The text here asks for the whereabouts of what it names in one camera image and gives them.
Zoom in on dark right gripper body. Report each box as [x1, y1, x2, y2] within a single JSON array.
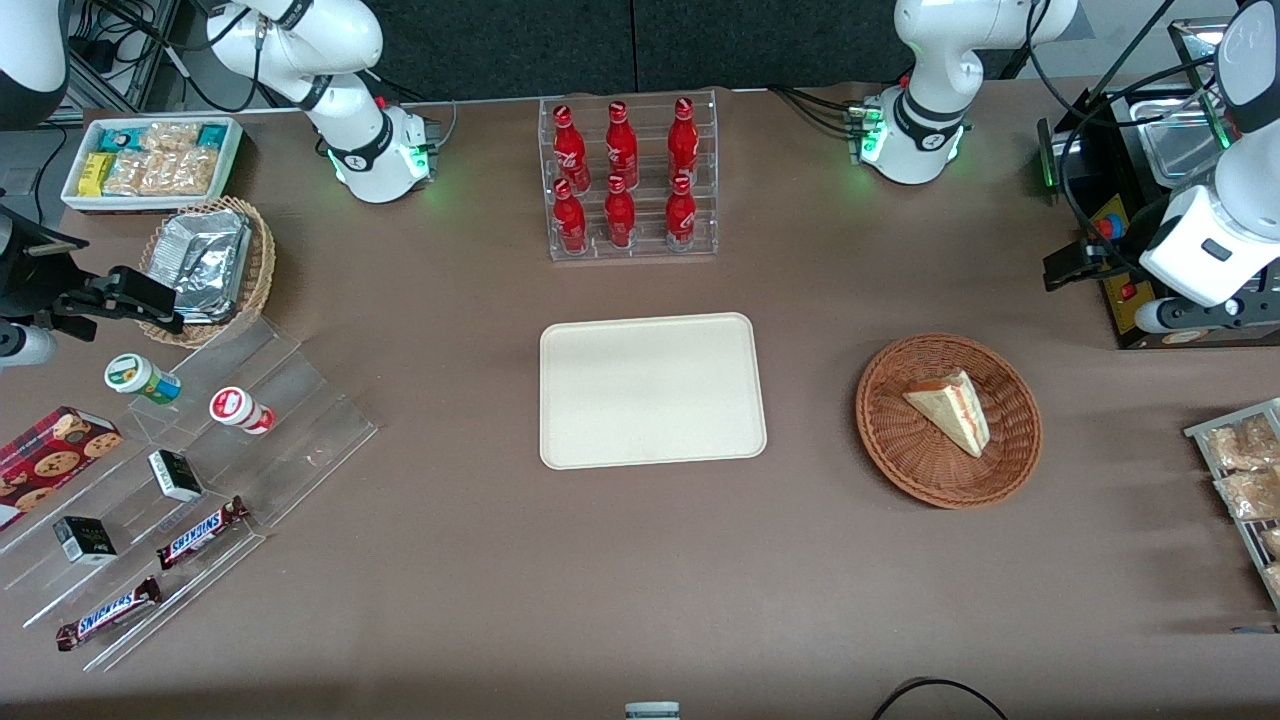
[[0, 204, 91, 324]]

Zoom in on light wicker basket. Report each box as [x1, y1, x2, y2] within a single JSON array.
[[138, 195, 278, 350]]

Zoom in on triangular wrapped sandwich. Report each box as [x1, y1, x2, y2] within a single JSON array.
[[902, 369, 992, 459]]

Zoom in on tray of packaged snacks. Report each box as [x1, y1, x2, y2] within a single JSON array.
[[1184, 397, 1280, 613]]

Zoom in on brown wicker basket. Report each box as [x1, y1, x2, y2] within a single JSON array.
[[855, 333, 1044, 511]]

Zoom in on beige plastic tray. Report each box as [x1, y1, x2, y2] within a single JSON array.
[[539, 312, 769, 471]]

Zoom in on black appliance with yellow label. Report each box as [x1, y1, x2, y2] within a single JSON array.
[[1036, 18, 1280, 352]]

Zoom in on silver foil packet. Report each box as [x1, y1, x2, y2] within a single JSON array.
[[150, 208, 253, 303], [172, 296, 241, 325]]

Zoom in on green lid yogurt cup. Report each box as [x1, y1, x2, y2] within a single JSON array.
[[104, 353, 184, 407]]

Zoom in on stainless steel pan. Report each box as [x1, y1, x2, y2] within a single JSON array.
[[1138, 92, 1229, 189]]

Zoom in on yellow snack packet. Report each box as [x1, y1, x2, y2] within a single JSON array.
[[77, 151, 117, 199]]

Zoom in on clear bag of crackers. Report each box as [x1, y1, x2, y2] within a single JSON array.
[[150, 147, 220, 197], [140, 121, 202, 157], [101, 152, 161, 197]]

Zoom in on red lid yogurt cup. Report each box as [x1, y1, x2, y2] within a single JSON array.
[[208, 386, 277, 437]]

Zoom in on red cookie box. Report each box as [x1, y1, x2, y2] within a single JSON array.
[[0, 405, 124, 533]]

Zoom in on white plastic snack bin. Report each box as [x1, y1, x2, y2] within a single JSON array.
[[60, 115, 247, 217]]

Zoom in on small black carton box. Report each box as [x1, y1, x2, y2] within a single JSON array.
[[147, 449, 205, 504], [52, 515, 119, 567]]

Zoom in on clear acrylic step stand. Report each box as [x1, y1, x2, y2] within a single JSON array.
[[0, 314, 380, 673]]

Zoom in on Snickers chocolate bar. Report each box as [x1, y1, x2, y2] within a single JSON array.
[[156, 495, 252, 572], [55, 576, 164, 653]]

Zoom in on dark partition panel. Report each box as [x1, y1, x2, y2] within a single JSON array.
[[636, 0, 907, 93], [362, 0, 637, 103]]

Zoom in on red soda bottle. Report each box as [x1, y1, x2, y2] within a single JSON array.
[[604, 100, 640, 189], [664, 173, 699, 252], [667, 96, 701, 187], [552, 178, 590, 255], [603, 175, 638, 250], [552, 104, 593, 193]]

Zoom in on clear acrylic bottle rack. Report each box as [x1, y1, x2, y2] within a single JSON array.
[[537, 89, 720, 264]]

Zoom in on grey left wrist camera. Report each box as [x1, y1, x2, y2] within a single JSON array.
[[1134, 294, 1280, 336]]

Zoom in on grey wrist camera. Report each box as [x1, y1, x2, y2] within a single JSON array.
[[0, 324, 59, 369], [1134, 294, 1280, 336]]

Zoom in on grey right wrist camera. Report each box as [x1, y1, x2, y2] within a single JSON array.
[[0, 324, 59, 369]]

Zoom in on black left arm cable bundle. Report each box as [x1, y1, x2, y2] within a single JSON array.
[[1024, 0, 1217, 263]]

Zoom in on aluminium frame with cables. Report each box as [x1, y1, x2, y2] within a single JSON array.
[[60, 0, 263, 117]]

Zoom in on black left base cables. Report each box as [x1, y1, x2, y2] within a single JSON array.
[[768, 84, 873, 138]]

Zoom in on black base cables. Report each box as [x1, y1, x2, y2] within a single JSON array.
[[372, 68, 458, 153], [768, 84, 873, 138]]

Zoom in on black right base cables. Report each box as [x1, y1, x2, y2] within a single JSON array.
[[372, 68, 458, 153]]

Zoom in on black cable loop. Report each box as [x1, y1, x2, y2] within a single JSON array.
[[868, 677, 1012, 720]]

